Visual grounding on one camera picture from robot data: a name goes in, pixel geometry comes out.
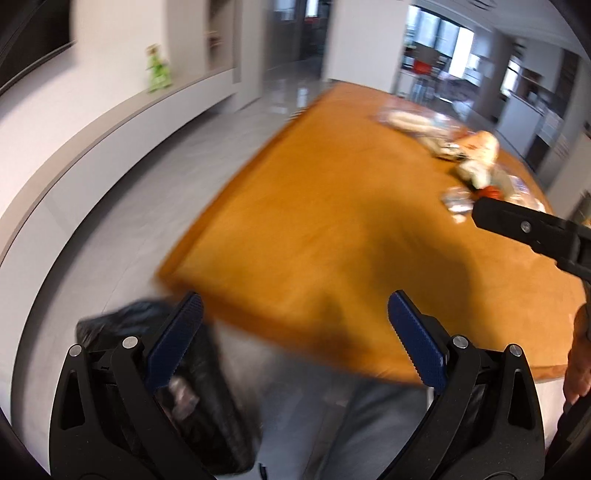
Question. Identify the grey trousers leg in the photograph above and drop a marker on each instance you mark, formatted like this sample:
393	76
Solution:
316	421

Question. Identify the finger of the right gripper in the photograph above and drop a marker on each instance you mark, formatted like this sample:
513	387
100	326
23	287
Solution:
564	241

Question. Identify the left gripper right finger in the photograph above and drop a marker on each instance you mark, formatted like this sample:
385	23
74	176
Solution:
485	421

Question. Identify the crumpled silver foil wrapper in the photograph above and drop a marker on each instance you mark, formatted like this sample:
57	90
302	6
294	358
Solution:
459	203

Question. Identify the white kitchen counter cabinet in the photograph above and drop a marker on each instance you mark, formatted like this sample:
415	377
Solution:
519	124

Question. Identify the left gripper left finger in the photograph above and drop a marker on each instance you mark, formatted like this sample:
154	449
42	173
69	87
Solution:
106	422

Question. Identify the white red plastic bag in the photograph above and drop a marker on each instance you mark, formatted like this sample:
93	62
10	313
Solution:
480	152

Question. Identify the green dinosaur toy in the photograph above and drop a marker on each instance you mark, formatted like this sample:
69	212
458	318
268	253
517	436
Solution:
158	72

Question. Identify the orange wooden table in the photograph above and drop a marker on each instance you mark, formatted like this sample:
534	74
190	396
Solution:
306	244

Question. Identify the person's right hand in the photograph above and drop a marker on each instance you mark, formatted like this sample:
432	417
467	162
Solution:
577	376

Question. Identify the long white wall cabinet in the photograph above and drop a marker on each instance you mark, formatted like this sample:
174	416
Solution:
46	212

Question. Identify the black trash bag bin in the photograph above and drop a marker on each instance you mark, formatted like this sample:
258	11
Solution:
196	398

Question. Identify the red dining chair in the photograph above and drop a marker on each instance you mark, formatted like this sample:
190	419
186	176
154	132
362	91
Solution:
422	68

